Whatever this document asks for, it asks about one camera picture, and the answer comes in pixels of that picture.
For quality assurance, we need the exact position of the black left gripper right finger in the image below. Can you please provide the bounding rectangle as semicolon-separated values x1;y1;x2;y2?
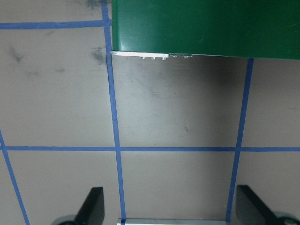
236;185;300;225

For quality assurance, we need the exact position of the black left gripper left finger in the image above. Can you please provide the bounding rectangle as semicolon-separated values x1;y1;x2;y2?
52;187;104;225

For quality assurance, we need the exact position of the green conveyor belt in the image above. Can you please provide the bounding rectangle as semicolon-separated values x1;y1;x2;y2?
112;0;300;60

